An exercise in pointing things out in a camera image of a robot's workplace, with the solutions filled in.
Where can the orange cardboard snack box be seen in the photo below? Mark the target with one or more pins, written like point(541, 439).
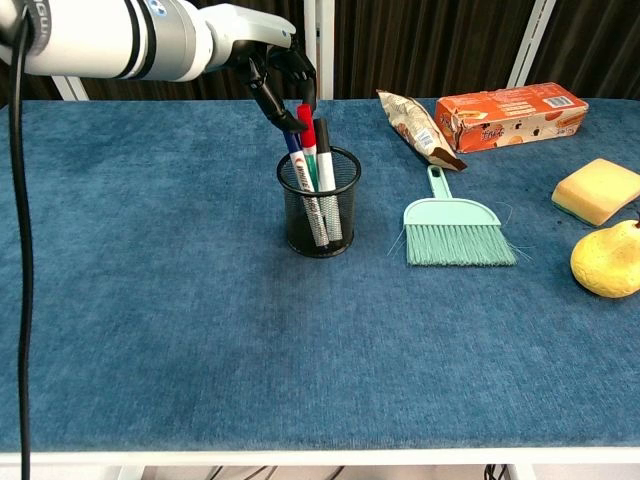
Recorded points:
point(510, 117)

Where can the white table frame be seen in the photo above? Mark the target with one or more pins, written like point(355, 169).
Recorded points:
point(320, 457)

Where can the black mesh pen holder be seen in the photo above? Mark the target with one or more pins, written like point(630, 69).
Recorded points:
point(320, 235)

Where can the black cap whiteboard marker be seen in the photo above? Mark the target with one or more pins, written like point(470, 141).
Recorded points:
point(324, 165)

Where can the white metal frame post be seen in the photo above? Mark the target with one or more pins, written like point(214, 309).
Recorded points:
point(532, 42)
point(70, 87)
point(322, 47)

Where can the brown patterned snack bag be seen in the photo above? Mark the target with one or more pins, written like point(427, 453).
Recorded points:
point(417, 131)

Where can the blue velvet tablecloth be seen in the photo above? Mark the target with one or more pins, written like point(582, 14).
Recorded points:
point(200, 300)

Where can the yellow sponge block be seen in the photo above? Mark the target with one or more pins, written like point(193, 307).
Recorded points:
point(597, 190)

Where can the mint green hand brush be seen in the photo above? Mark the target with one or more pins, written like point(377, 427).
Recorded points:
point(452, 225)

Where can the blue cap whiteboard marker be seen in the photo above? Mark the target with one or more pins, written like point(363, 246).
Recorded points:
point(299, 165)

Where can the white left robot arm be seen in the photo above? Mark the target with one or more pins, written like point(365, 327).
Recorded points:
point(115, 37)

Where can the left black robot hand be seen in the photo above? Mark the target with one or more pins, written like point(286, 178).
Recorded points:
point(250, 35)

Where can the red cap whiteboard marker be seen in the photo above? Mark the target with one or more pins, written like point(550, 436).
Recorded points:
point(307, 135)

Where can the yellow pear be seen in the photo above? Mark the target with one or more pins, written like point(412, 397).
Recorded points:
point(607, 262)

